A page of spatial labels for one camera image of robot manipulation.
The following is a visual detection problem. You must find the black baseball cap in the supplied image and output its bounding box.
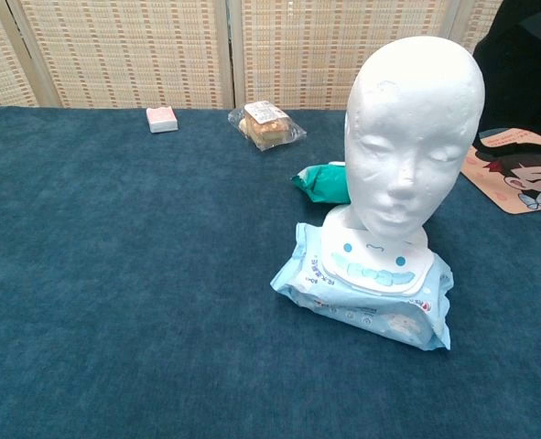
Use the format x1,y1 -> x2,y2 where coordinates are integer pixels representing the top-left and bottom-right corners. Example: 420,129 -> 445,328
472,0 -> 541,155

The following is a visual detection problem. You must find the teal small object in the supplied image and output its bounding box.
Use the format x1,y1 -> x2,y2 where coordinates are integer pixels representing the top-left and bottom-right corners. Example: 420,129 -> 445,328
290,160 -> 352,205

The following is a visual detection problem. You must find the light blue wet wipes pack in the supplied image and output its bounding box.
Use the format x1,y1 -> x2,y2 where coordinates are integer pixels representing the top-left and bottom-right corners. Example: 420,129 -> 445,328
269,208 -> 454,352

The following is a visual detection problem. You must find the pink playing card box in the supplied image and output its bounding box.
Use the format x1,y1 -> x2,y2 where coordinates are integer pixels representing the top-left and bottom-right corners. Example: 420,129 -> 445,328
146,105 -> 179,134

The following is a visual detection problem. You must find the white foam mannequin head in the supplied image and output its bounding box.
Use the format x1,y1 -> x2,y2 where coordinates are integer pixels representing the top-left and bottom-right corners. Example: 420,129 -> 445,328
342,35 -> 486,243

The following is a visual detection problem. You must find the pastry in clear wrapper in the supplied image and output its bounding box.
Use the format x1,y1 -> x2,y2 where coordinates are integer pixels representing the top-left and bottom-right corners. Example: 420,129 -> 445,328
227,101 -> 308,152

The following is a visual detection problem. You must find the blue felt table cover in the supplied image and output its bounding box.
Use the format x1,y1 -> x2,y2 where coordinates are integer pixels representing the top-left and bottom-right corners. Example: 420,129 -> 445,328
0,105 -> 541,439

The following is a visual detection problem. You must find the bamboo folding screen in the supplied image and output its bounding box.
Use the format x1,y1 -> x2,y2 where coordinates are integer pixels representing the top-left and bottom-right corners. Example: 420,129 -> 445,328
0,0 -> 504,110

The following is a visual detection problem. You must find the pink cartoon mouse pad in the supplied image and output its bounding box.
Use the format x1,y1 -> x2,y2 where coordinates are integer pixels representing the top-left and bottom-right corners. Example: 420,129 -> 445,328
460,129 -> 541,215

